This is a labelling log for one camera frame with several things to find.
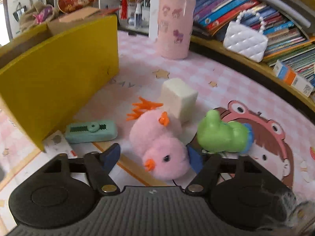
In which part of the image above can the green plastic toy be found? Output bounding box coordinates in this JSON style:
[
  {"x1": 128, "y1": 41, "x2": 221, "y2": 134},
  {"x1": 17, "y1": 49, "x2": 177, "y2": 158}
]
[{"x1": 196, "y1": 110, "x2": 254, "y2": 153}]

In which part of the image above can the mint green correction tape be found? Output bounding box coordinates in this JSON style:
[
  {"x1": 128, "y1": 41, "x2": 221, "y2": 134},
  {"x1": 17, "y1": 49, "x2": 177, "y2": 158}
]
[{"x1": 65, "y1": 120, "x2": 118, "y2": 143}]

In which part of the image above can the pink plush chick toy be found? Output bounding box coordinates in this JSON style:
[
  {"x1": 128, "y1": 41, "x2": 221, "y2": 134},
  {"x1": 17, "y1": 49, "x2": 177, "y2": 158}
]
[{"x1": 127, "y1": 97, "x2": 190, "y2": 181}]

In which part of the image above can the white foam block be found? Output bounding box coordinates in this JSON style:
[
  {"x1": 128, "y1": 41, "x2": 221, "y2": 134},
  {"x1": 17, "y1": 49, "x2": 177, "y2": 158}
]
[{"x1": 158, "y1": 78, "x2": 198, "y2": 124}]

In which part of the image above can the yellow cardboard box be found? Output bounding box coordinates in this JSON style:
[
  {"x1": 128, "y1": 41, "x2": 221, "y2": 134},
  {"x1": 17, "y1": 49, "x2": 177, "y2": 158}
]
[{"x1": 1, "y1": 15, "x2": 119, "y2": 149}]

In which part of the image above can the orange white small box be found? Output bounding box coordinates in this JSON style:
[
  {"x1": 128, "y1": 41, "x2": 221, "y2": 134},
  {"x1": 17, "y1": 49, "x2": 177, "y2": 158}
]
[{"x1": 273, "y1": 60, "x2": 314, "y2": 98}]

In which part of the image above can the white quilted pearl handbag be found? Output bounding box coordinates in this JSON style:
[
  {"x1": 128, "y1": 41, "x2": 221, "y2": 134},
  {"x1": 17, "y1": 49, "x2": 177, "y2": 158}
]
[{"x1": 223, "y1": 9, "x2": 268, "y2": 62}]

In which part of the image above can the pink cylindrical container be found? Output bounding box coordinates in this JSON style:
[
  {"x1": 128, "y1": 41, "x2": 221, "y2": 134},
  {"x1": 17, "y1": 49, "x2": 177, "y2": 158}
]
[{"x1": 156, "y1": 0, "x2": 196, "y2": 60}]

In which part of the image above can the brown plush blanket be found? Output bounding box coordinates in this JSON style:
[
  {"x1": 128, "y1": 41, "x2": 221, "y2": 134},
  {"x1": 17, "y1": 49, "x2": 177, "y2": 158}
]
[{"x1": 19, "y1": 1, "x2": 59, "y2": 32}]

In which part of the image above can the wooden bookshelf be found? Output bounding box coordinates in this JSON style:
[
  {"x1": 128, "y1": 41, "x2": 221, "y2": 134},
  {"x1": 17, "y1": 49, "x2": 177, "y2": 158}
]
[{"x1": 192, "y1": 0, "x2": 314, "y2": 114}]

